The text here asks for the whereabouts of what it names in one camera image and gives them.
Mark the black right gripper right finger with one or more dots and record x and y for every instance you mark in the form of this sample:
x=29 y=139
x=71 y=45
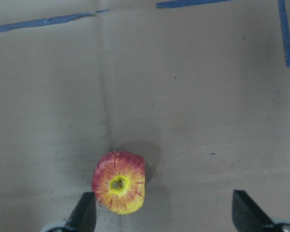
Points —
x=247 y=216

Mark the striped red yellow apple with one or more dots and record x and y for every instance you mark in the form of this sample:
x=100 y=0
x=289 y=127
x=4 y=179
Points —
x=119 y=182

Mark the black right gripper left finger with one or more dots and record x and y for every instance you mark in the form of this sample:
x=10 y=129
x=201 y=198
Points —
x=82 y=219

